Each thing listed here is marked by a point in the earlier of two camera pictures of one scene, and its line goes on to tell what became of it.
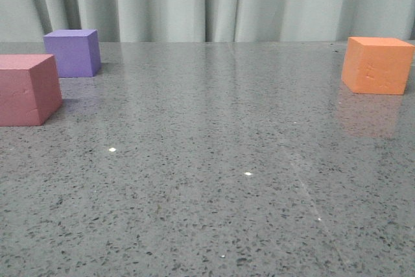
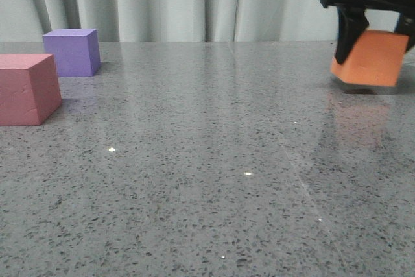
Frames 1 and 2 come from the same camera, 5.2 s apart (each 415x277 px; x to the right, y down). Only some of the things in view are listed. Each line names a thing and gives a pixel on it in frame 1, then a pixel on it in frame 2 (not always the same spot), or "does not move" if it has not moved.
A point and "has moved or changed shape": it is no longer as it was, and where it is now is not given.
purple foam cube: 77,52 does not move
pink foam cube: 30,91 does not move
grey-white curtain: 208,3 does not move
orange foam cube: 377,65 has moved or changed shape
